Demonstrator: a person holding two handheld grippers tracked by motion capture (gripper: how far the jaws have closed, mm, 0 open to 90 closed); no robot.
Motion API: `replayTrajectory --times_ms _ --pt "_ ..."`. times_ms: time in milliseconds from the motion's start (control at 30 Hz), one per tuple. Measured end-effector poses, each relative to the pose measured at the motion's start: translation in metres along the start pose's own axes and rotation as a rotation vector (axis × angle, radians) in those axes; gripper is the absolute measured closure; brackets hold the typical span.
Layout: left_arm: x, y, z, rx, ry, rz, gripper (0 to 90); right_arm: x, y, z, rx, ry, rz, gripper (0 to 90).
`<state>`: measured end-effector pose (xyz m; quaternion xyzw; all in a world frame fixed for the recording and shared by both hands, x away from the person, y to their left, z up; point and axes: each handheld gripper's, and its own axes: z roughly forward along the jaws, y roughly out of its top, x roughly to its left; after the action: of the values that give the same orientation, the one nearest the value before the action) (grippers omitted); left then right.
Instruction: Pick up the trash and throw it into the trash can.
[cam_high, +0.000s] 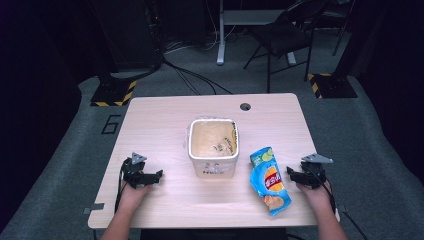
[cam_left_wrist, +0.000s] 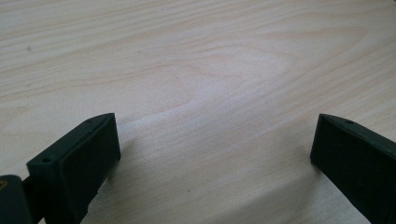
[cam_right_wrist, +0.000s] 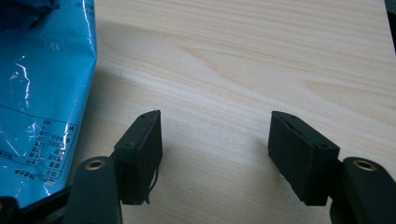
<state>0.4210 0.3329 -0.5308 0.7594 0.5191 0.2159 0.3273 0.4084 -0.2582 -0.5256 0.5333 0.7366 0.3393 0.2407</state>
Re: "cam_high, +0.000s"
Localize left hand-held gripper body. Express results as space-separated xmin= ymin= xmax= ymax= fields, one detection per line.
xmin=121 ymin=152 xmax=152 ymax=190

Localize left hand-held gripper black cable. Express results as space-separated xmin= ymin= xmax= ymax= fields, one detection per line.
xmin=114 ymin=158 xmax=132 ymax=214

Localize blue chip bag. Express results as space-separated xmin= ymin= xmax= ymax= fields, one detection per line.
xmin=249 ymin=146 xmax=292 ymax=217

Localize black stand base yellow stripes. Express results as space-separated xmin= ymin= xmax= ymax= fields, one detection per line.
xmin=90 ymin=73 xmax=138 ymax=108
xmin=306 ymin=72 xmax=359 ymax=100

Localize dark curtain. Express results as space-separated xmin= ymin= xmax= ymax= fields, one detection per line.
xmin=0 ymin=0 xmax=111 ymax=231
xmin=336 ymin=0 xmax=424 ymax=184

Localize black folding chair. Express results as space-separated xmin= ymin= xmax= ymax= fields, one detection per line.
xmin=242 ymin=0 xmax=329 ymax=94

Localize person's left hand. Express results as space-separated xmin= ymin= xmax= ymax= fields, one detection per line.
xmin=118 ymin=179 xmax=155 ymax=210

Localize hand-held gripper black cable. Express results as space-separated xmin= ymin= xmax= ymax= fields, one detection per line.
xmin=114 ymin=158 xmax=132 ymax=214
xmin=306 ymin=163 xmax=369 ymax=240

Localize grey tape piece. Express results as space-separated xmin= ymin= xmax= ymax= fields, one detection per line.
xmin=82 ymin=202 xmax=105 ymax=215

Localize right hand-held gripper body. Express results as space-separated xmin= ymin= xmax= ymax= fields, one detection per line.
xmin=299 ymin=152 xmax=334 ymax=190

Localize person's right hand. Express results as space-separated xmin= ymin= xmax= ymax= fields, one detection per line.
xmin=295 ymin=179 xmax=334 ymax=212

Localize person's dark clothing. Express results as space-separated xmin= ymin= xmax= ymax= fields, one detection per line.
xmin=139 ymin=227 xmax=289 ymax=240

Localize white square plastic bin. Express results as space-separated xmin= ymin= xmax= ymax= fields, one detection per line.
xmin=187 ymin=117 xmax=241 ymax=179

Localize right hand-held gripper black cable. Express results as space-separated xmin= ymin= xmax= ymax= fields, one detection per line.
xmin=306 ymin=163 xmax=369 ymax=240

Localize white desk with metal leg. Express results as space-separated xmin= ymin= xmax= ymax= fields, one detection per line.
xmin=215 ymin=0 xmax=298 ymax=66

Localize black floor cables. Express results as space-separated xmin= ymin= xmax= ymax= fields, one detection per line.
xmin=161 ymin=39 xmax=234 ymax=96

